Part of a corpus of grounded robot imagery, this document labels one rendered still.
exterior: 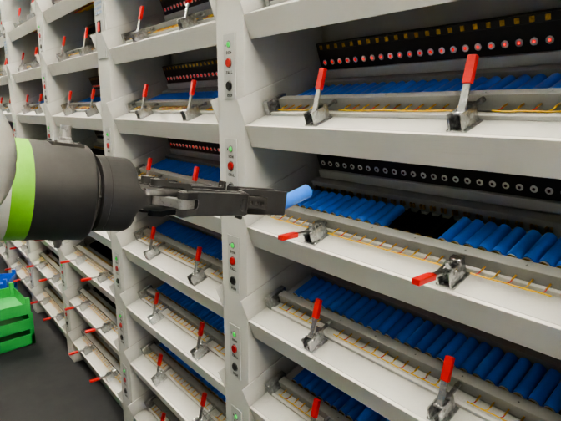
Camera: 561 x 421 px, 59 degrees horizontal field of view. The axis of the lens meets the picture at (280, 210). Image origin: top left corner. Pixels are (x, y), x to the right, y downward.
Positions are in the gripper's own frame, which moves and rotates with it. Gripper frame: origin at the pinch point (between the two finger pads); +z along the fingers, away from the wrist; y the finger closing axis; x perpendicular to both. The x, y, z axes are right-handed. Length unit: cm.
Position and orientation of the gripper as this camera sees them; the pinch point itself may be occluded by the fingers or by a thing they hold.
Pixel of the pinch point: (255, 200)
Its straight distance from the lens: 61.1
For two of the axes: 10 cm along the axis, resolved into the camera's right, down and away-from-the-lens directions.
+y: -6.2, -1.6, 7.7
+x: -1.2, 9.9, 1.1
